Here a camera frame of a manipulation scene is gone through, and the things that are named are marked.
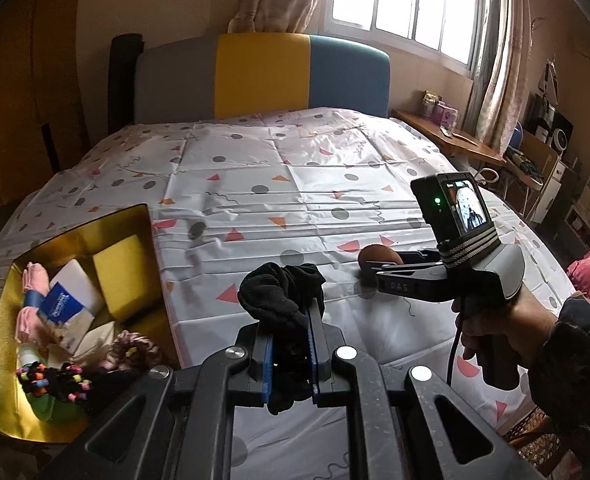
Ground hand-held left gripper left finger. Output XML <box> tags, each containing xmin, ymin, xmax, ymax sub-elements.
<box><xmin>50</xmin><ymin>324</ymin><xmax>276</xmax><ymax>480</ymax></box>

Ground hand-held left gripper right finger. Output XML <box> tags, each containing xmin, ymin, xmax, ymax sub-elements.
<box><xmin>307</xmin><ymin>300</ymin><xmax>541</xmax><ymax>480</ymax></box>

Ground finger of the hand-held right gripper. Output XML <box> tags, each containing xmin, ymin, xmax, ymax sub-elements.
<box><xmin>362</xmin><ymin>249</ymin><xmax>443</xmax><ymax>277</ymax></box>

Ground brown makeup sponge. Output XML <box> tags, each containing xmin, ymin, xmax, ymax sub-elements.
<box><xmin>357</xmin><ymin>244</ymin><xmax>405</xmax><ymax>281</ymax></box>

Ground black scrunchie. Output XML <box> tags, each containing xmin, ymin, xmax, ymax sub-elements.
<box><xmin>237</xmin><ymin>262</ymin><xmax>328</xmax><ymax>416</ymax></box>

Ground pink scrunchie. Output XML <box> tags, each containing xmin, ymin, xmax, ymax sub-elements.
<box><xmin>106</xmin><ymin>330</ymin><xmax>163</xmax><ymax>371</ymax></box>

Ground black hair piece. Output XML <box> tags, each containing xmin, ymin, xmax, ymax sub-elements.
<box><xmin>50</xmin><ymin>365</ymin><xmax>140</xmax><ymax>416</ymax></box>

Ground yellow sponge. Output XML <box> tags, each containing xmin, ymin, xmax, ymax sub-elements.
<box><xmin>92</xmin><ymin>234</ymin><xmax>158</xmax><ymax>322</ymax></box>

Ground cream cloth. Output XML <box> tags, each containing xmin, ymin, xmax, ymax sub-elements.
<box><xmin>72</xmin><ymin>321</ymin><xmax>118</xmax><ymax>366</ymax></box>

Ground white tube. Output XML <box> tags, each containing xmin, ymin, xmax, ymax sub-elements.
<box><xmin>50</xmin><ymin>258</ymin><xmax>106</xmax><ymax>313</ymax></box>

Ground gold cardboard box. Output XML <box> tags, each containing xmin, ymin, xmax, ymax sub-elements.
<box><xmin>0</xmin><ymin>203</ymin><xmax>176</xmax><ymax>446</ymax></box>

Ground green soft bottle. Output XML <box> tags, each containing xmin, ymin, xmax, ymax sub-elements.
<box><xmin>17</xmin><ymin>342</ymin><xmax>90</xmax><ymax>423</ymax></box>

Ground blue tissue packet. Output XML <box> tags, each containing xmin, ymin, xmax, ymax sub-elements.
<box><xmin>39</xmin><ymin>281</ymin><xmax>98</xmax><ymax>356</ymax></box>

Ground colourful beaded hair tie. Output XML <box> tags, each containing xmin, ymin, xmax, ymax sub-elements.
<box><xmin>16</xmin><ymin>364</ymin><xmax>93</xmax><ymax>403</ymax></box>

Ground person's right forearm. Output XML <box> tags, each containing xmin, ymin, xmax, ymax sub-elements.
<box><xmin>525</xmin><ymin>294</ymin><xmax>590</xmax><ymax>466</ymax></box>

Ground person's right hand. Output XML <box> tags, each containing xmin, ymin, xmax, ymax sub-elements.
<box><xmin>452</xmin><ymin>287</ymin><xmax>566</xmax><ymax>391</ymax></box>

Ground white cabinet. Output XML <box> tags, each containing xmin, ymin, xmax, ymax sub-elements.
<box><xmin>530</xmin><ymin>160</ymin><xmax>568</xmax><ymax>223</ymax></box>

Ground wooden desk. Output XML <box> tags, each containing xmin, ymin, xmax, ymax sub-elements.
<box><xmin>391</xmin><ymin>108</ymin><xmax>506</xmax><ymax>166</ymax></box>

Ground purple box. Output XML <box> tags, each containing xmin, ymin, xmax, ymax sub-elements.
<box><xmin>435</xmin><ymin>101</ymin><xmax>460</xmax><ymax>127</ymax></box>

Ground black stereo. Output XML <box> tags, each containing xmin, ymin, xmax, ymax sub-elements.
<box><xmin>528</xmin><ymin>92</ymin><xmax>573</xmax><ymax>158</ymax></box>

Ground patterned woven mat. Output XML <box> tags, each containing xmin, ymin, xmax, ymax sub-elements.
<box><xmin>505</xmin><ymin>405</ymin><xmax>571</xmax><ymax>466</ymax></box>

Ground grey yellow blue headboard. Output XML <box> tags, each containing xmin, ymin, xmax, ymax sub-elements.
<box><xmin>135</xmin><ymin>32</ymin><xmax>392</xmax><ymax>123</ymax></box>

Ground window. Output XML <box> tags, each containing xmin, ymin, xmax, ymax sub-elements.
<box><xmin>331</xmin><ymin>0</ymin><xmax>496</xmax><ymax>78</ymax></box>

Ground wooden wardrobe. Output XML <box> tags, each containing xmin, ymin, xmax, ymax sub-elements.
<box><xmin>0</xmin><ymin>0</ymin><xmax>90</xmax><ymax>221</ymax></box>

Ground black cable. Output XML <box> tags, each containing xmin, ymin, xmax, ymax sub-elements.
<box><xmin>445</xmin><ymin>310</ymin><xmax>463</xmax><ymax>388</ymax></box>

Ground black post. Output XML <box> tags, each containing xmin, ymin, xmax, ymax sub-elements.
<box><xmin>41</xmin><ymin>122</ymin><xmax>60</xmax><ymax>173</ymax></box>

